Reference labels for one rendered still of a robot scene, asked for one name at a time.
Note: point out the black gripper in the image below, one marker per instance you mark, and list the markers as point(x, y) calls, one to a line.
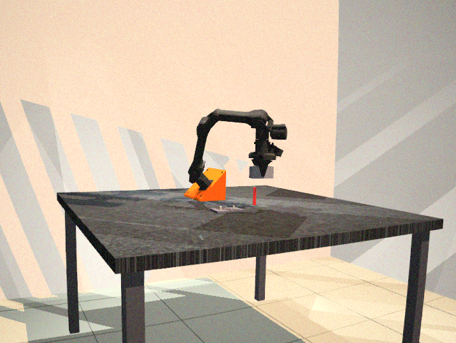
point(261, 156)

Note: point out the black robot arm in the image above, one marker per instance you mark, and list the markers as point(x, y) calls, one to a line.
point(255, 118)

